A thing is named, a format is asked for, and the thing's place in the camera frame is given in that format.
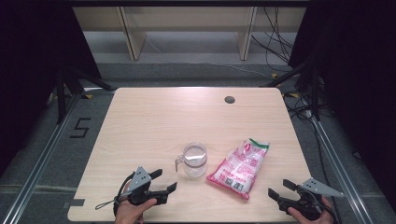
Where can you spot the yellow floor tape piece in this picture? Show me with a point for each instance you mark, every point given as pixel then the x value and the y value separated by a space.
pixel 88 96
pixel 274 75
pixel 293 95

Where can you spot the aluminium floor rail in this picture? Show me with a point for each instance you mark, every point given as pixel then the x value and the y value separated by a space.
pixel 336 168
pixel 40 165

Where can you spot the beige wooden desk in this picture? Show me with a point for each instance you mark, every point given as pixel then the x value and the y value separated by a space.
pixel 186 18

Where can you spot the black metal stand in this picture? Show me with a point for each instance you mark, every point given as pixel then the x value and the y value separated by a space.
pixel 67 87
pixel 314 90

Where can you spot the person's right hand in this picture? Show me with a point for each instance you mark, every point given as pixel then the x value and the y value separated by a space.
pixel 311 220

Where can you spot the person's left hand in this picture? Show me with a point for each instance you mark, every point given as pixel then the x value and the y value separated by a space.
pixel 132 213

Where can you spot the pink white plastic bag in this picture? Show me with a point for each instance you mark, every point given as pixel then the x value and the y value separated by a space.
pixel 239 169

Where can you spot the black curtain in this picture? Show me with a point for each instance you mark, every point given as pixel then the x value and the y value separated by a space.
pixel 358 77
pixel 28 77

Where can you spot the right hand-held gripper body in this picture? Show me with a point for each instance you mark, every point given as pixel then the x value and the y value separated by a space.
pixel 313 199

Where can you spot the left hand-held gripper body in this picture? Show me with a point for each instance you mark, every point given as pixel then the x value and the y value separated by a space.
pixel 139 179

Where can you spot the clear plastic measuring cup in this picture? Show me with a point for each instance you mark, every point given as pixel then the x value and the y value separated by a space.
pixel 195 160

